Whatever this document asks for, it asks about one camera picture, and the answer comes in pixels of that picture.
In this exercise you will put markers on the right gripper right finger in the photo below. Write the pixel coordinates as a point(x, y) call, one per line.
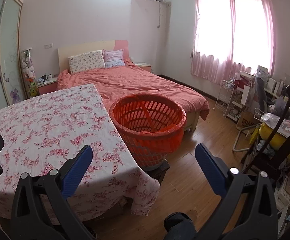
point(247, 208)

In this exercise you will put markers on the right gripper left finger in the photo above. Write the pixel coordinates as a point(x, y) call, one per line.
point(29, 218)

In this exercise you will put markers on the floral pink tablecloth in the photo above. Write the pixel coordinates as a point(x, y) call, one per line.
point(40, 134)

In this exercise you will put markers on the wardrobe with purple flowers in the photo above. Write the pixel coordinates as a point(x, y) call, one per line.
point(12, 88)

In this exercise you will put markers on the pink white nightstand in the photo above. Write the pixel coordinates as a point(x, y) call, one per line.
point(48, 86)

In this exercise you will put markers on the clear tube of plush toys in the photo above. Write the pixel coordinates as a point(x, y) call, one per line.
point(29, 73)

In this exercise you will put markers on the orange plastic laundry basket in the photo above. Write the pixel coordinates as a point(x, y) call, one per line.
point(152, 127)

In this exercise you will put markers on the floral white pillow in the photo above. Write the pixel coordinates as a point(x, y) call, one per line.
point(86, 61)

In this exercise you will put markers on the bed with coral duvet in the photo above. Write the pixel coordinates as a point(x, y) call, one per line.
point(117, 82)

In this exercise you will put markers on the pink striped pillow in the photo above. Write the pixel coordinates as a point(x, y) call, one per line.
point(113, 58)

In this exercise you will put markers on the right side nightstand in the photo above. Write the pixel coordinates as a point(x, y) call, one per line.
point(145, 66)

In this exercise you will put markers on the pink window curtain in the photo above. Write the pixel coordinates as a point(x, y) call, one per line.
point(231, 36)

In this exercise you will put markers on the white wire rack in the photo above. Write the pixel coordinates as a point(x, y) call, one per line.
point(224, 98)

